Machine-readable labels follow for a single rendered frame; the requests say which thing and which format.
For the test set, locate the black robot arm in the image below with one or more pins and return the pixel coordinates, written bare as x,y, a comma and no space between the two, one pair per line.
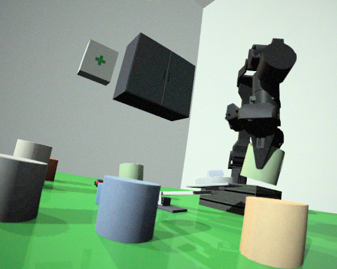
272,62

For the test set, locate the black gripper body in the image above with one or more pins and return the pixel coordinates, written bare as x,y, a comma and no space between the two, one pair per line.
265,110

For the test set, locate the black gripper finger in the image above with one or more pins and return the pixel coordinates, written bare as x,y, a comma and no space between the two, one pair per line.
277,143
262,136

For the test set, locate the black cylinder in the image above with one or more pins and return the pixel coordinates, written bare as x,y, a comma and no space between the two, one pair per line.
21,183

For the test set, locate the dark blue cylinder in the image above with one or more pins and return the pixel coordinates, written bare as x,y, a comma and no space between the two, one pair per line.
127,210

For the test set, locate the tan cylinder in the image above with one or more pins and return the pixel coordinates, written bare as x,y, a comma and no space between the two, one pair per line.
274,232

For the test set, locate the white cube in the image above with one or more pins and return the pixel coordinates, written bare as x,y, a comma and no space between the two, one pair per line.
215,173

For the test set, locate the small blue block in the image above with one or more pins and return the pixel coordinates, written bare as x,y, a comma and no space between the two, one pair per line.
99,189

